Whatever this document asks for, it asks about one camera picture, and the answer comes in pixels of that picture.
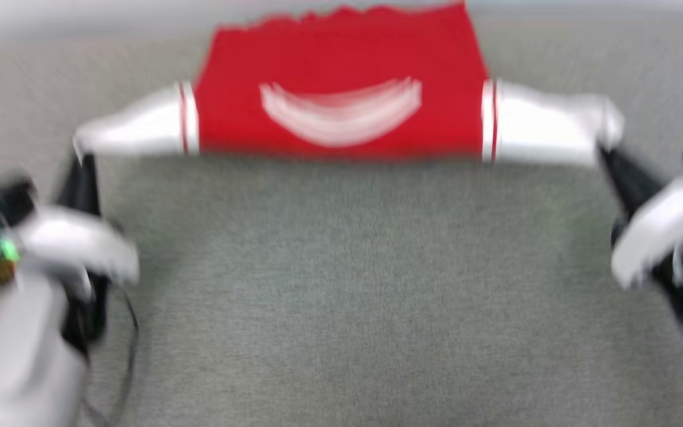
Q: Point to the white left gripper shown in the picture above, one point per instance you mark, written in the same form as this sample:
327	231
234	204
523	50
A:
77	243

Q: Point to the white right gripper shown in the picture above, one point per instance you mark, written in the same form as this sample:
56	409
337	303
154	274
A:
661	231

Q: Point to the red shirt with white sleeves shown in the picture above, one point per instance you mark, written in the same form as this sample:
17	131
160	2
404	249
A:
341	77

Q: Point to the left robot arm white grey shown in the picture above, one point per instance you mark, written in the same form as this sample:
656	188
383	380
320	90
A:
18	356

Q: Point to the grey fabric sofa cushion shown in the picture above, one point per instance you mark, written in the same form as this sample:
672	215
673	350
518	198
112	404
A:
353	284

